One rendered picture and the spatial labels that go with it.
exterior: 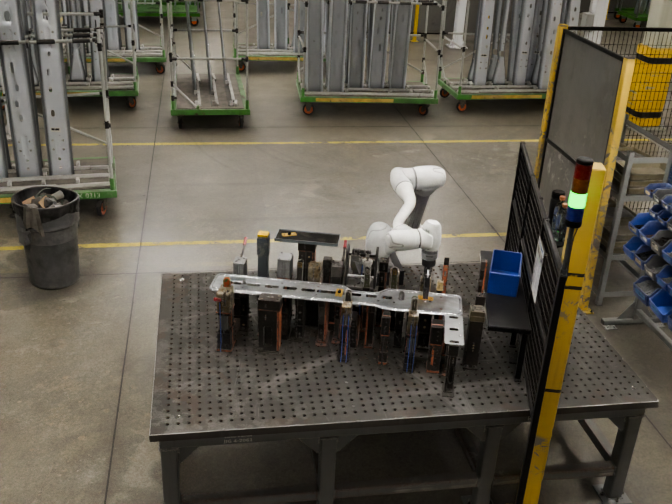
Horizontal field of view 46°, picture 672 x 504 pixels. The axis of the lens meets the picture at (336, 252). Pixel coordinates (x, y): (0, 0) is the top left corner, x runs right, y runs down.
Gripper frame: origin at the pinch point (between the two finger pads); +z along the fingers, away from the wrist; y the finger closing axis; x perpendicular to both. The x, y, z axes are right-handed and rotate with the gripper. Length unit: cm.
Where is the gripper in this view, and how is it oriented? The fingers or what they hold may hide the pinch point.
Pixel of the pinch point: (425, 292)
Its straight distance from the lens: 428.5
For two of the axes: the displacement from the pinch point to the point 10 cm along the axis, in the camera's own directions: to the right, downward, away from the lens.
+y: -1.2, 4.2, -9.0
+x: 9.9, 0.9, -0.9
